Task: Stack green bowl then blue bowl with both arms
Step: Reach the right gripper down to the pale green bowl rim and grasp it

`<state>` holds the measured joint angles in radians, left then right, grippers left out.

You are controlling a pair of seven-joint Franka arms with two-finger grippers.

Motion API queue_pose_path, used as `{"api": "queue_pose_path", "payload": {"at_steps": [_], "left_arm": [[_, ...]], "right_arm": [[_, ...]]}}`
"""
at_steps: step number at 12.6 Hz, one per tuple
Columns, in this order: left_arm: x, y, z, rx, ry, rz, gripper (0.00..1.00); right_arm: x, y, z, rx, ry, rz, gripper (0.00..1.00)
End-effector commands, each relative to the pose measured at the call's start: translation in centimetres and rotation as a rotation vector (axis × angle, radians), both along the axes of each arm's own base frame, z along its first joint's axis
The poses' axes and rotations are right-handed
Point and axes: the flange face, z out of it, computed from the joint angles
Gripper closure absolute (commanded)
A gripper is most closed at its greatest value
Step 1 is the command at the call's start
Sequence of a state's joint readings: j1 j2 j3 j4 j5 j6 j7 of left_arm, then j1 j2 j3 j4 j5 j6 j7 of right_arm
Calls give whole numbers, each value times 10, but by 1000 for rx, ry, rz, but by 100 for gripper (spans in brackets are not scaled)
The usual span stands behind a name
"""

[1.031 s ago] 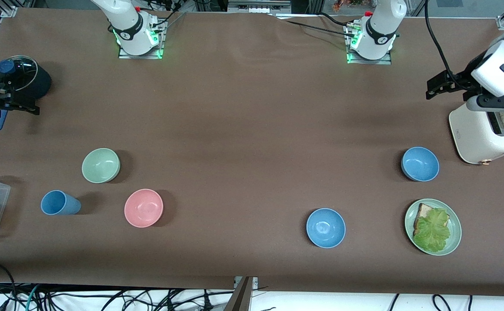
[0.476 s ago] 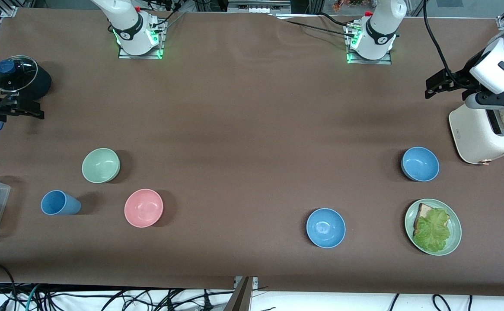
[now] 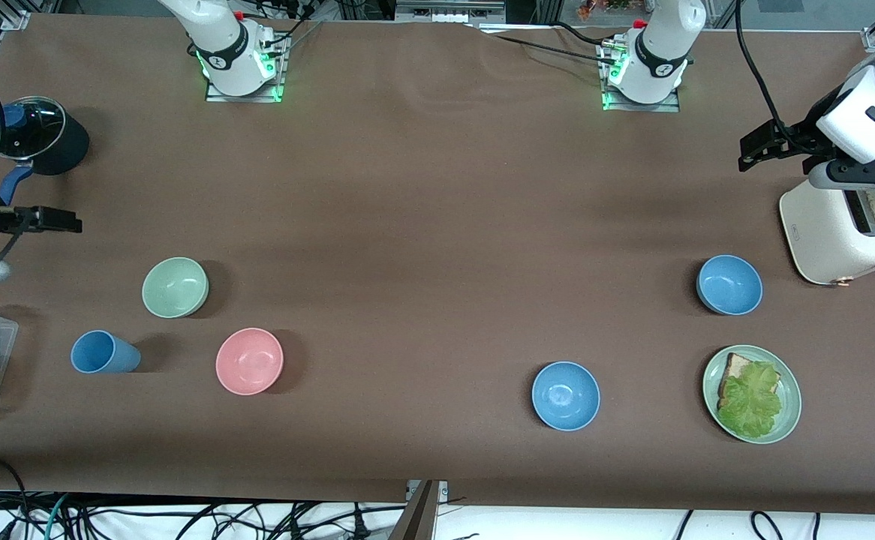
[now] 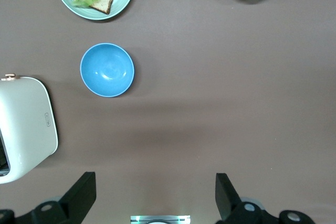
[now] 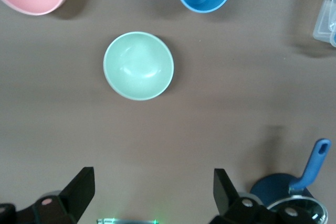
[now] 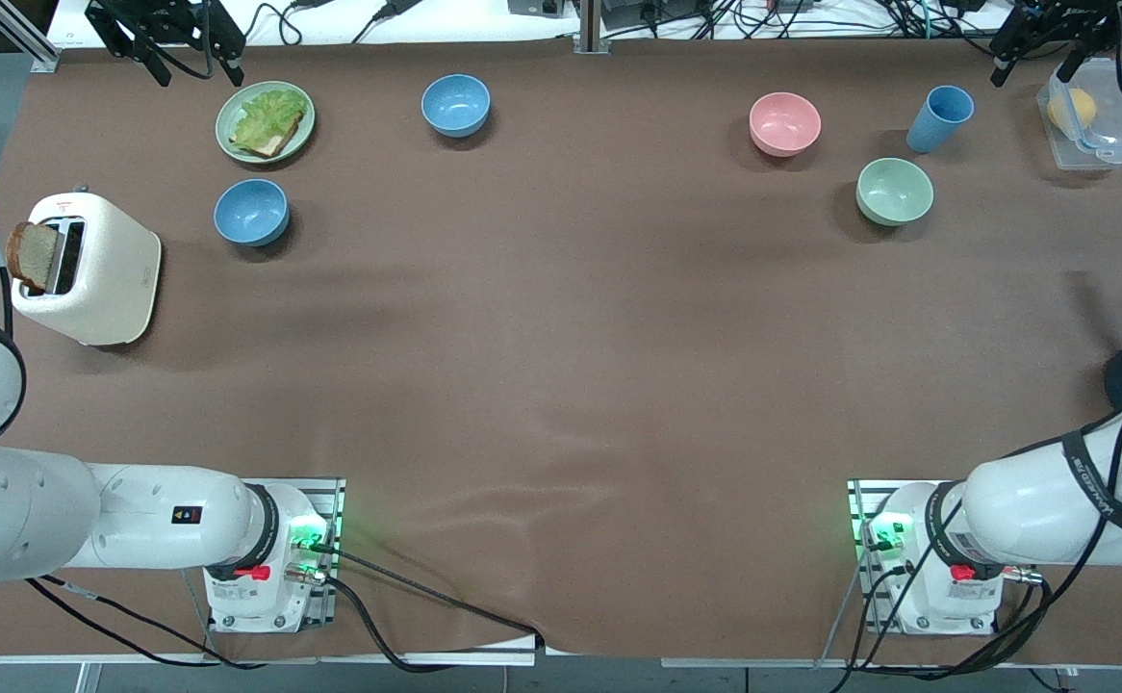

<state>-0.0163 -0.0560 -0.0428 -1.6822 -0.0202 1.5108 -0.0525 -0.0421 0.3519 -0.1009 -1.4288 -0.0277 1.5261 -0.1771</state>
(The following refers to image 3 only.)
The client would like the green bowl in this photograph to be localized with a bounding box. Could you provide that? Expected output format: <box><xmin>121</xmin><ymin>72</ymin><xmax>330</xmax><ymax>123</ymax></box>
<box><xmin>142</xmin><ymin>257</ymin><xmax>210</xmax><ymax>319</ymax></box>

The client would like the blue bowl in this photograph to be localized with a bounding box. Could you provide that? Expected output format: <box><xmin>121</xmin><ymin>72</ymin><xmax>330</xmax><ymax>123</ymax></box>
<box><xmin>696</xmin><ymin>255</ymin><xmax>764</xmax><ymax>316</ymax></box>
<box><xmin>531</xmin><ymin>361</ymin><xmax>601</xmax><ymax>432</ymax></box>

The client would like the pink bowl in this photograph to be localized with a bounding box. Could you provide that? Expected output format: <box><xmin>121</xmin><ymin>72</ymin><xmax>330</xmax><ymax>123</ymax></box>
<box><xmin>215</xmin><ymin>328</ymin><xmax>284</xmax><ymax>396</ymax></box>

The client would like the cream white toaster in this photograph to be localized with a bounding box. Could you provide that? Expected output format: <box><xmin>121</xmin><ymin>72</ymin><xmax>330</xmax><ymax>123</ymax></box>
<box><xmin>779</xmin><ymin>180</ymin><xmax>875</xmax><ymax>287</ymax></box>

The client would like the glass lid blue knob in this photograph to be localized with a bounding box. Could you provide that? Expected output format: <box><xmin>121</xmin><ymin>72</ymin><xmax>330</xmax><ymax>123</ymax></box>
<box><xmin>0</xmin><ymin>96</ymin><xmax>67</xmax><ymax>161</ymax></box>

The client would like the blue cup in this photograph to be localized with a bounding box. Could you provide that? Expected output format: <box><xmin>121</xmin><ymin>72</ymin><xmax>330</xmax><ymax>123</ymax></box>
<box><xmin>71</xmin><ymin>330</ymin><xmax>142</xmax><ymax>374</ymax></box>

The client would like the orange red background object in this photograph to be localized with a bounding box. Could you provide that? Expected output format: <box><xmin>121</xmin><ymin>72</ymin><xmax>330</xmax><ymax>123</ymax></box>
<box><xmin>576</xmin><ymin>0</ymin><xmax>633</xmax><ymax>20</ymax></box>

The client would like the bread slice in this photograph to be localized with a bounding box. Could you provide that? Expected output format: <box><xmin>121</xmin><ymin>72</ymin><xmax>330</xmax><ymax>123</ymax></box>
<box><xmin>717</xmin><ymin>352</ymin><xmax>781</xmax><ymax>410</ymax></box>

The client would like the green lettuce leaf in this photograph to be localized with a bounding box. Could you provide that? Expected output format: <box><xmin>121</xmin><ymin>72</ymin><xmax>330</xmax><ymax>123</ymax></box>
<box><xmin>717</xmin><ymin>361</ymin><xmax>783</xmax><ymax>440</ymax></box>

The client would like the green plate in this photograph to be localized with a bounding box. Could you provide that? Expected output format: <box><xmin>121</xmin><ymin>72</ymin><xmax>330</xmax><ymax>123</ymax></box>
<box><xmin>702</xmin><ymin>345</ymin><xmax>802</xmax><ymax>445</ymax></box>

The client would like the brown table cloth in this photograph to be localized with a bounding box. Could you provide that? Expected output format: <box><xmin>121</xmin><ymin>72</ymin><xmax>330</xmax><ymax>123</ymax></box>
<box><xmin>0</xmin><ymin>13</ymin><xmax>875</xmax><ymax>518</ymax></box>

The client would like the dark metal bar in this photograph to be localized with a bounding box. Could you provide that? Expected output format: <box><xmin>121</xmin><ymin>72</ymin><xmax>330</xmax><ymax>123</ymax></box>
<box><xmin>389</xmin><ymin>481</ymin><xmax>438</xmax><ymax>540</ymax></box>

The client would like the black saucepan blue handle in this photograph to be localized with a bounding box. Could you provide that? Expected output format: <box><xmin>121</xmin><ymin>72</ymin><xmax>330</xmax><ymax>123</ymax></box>
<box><xmin>0</xmin><ymin>96</ymin><xmax>91</xmax><ymax>207</ymax></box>

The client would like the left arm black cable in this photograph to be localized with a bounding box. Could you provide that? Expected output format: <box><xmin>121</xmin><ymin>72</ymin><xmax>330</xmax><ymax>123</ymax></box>
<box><xmin>735</xmin><ymin>0</ymin><xmax>810</xmax><ymax>151</ymax></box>

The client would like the teal cable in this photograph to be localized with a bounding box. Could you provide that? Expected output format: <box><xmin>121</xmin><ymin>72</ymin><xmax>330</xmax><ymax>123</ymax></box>
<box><xmin>46</xmin><ymin>493</ymin><xmax>72</xmax><ymax>540</ymax></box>

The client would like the aluminium frame profile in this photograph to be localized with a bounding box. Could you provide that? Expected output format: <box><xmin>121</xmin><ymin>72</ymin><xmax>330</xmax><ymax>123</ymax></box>
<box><xmin>395</xmin><ymin>0</ymin><xmax>508</xmax><ymax>25</ymax></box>

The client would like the metal bracket plate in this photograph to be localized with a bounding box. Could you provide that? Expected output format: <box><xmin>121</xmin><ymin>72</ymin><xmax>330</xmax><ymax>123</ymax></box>
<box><xmin>406</xmin><ymin>480</ymin><xmax>450</xmax><ymax>502</ymax></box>

